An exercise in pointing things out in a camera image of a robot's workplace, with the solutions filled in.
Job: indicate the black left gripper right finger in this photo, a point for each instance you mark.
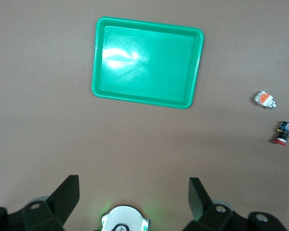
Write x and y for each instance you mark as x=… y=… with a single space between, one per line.
x=202 y=204

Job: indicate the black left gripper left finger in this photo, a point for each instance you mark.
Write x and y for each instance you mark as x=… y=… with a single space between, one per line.
x=60 y=202

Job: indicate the white button switch orange block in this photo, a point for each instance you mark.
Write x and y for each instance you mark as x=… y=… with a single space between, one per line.
x=264 y=98

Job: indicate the brown table mat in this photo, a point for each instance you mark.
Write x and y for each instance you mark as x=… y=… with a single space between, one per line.
x=38 y=96

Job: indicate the red push button black body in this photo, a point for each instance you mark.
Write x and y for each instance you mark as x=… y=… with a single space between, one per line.
x=284 y=131

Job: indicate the green plastic tray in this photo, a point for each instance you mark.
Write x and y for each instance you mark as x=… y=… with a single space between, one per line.
x=147 y=62

